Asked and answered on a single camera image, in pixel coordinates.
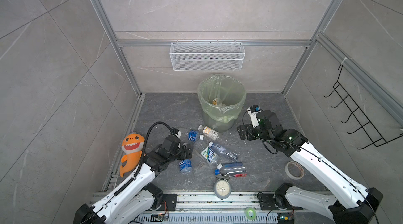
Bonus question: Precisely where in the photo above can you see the small blue label bottle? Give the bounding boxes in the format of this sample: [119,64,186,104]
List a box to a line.
[179,159,193,174]

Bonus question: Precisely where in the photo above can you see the white wire mesh basket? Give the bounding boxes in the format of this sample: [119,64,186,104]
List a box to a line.
[170,42,246,71]

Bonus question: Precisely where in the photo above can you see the clear blue tinted bottle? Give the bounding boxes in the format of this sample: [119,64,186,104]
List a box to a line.
[208,142,238,163]

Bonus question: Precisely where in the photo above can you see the crushed blue label bottle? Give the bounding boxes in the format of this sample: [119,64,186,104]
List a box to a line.
[178,128,203,143]

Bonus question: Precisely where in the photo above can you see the green blue label bottle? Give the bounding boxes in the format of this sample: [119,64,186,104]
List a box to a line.
[193,140,218,165]

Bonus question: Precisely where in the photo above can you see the green lined trash bin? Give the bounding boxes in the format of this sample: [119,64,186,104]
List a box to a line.
[197,74,247,133]

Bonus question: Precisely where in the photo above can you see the orange label white cap bottle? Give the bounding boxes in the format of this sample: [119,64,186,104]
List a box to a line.
[198,125,219,141]

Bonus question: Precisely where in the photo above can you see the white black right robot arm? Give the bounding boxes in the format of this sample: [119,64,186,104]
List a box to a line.
[237,105,383,224]

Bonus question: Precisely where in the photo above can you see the round analog clock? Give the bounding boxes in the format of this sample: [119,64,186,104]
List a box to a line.
[214,179,232,200]

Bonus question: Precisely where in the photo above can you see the blue cap red bottle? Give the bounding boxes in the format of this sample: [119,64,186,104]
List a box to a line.
[215,163,247,179]

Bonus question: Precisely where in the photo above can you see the orange shark plush toy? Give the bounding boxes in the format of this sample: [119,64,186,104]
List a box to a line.
[119,133,145,178]

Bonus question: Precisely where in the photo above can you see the green tape roll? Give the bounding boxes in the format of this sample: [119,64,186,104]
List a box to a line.
[244,207,257,221]

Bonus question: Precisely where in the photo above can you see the beige masking tape roll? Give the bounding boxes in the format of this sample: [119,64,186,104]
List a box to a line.
[284,161,305,180]

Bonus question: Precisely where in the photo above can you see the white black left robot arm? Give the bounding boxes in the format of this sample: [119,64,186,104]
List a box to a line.
[73,122,192,224]

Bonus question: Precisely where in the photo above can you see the black wire hook rack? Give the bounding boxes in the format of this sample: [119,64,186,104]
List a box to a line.
[323,64,403,150]

